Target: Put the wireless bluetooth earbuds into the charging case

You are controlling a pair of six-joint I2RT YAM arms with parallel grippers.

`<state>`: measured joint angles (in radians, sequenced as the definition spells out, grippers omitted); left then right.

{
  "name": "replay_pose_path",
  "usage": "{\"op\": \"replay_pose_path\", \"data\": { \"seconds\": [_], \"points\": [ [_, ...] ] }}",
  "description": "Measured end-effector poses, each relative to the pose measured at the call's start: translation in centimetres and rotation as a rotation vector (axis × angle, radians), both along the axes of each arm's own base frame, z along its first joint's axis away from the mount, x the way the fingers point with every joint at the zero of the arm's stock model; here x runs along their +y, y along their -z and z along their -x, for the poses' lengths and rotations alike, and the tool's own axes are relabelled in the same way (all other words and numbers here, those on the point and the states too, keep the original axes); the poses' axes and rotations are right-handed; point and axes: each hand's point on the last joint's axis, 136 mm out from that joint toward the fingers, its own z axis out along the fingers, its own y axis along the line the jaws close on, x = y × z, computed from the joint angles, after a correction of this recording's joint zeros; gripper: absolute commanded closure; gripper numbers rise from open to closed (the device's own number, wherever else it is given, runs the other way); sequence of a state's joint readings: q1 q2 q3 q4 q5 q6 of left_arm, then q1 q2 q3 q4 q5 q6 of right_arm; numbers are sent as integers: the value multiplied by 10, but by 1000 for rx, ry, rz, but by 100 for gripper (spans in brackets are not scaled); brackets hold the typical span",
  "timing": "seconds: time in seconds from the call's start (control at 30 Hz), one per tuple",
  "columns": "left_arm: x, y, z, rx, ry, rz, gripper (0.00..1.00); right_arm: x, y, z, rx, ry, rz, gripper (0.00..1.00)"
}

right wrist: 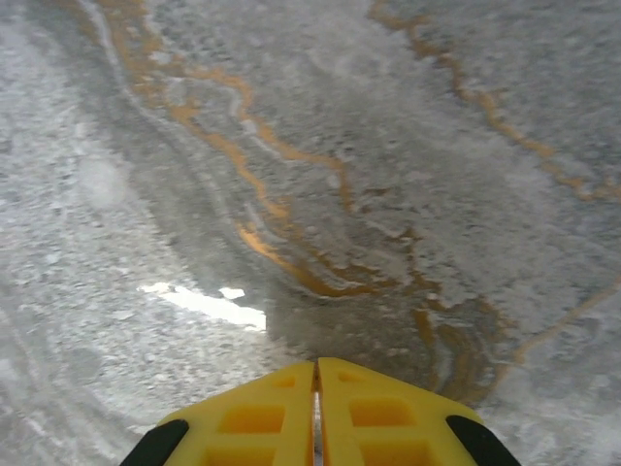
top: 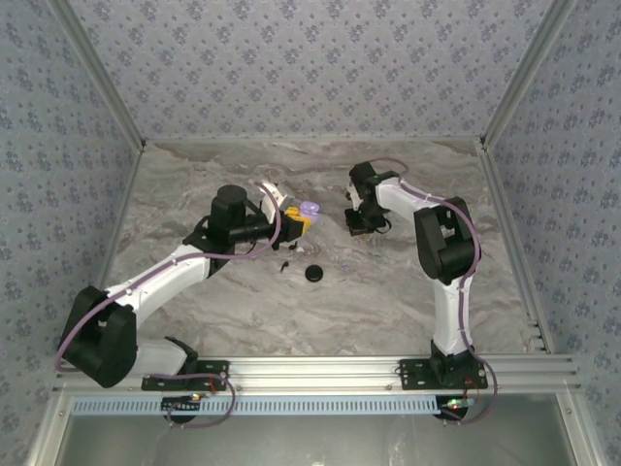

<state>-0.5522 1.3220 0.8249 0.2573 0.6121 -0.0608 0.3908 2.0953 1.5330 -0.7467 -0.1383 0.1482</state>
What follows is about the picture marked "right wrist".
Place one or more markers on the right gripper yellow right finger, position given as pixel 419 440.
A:
pixel 388 417

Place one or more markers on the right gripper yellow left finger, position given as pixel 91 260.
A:
pixel 252 422

